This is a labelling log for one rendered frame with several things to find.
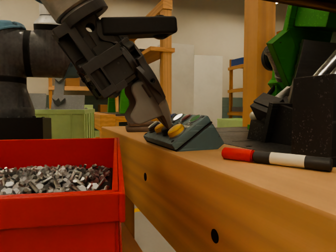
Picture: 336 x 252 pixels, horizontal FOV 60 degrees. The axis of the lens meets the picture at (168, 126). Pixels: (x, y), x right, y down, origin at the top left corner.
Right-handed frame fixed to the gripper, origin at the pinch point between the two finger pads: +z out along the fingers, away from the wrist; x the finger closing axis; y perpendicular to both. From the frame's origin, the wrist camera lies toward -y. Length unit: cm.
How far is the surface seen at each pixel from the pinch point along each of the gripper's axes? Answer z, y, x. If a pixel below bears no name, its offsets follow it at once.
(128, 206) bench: 30, 13, -52
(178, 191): 8.1, 6.5, 5.3
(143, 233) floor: 105, 16, -165
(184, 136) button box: 3.3, 0.1, 2.1
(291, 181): 6.1, 0.3, 22.7
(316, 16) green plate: -0.2, -28.9, 7.2
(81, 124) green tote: 0, 8, -73
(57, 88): -17, 5, -109
